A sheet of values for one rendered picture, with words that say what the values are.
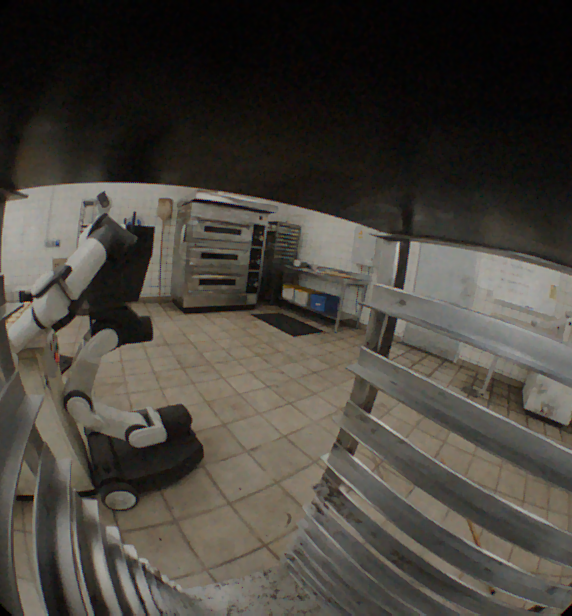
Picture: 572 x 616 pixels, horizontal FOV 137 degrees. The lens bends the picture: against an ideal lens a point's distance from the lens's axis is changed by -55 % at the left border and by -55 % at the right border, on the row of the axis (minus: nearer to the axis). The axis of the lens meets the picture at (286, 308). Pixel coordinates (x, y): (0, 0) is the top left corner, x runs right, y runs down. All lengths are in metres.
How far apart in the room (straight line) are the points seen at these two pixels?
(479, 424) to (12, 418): 0.44
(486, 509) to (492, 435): 0.11
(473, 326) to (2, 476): 0.42
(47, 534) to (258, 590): 0.85
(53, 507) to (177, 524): 1.06
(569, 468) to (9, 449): 0.48
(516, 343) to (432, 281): 3.89
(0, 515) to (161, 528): 1.16
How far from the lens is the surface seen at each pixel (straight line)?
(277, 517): 1.34
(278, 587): 1.05
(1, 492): 0.21
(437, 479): 0.35
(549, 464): 0.32
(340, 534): 0.57
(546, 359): 0.27
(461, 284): 4.02
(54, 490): 0.31
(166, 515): 1.35
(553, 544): 0.41
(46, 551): 0.28
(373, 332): 0.34
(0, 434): 0.24
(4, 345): 0.26
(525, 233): 0.17
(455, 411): 0.30
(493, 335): 0.27
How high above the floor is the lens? 1.18
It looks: 13 degrees down
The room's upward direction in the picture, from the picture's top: 7 degrees clockwise
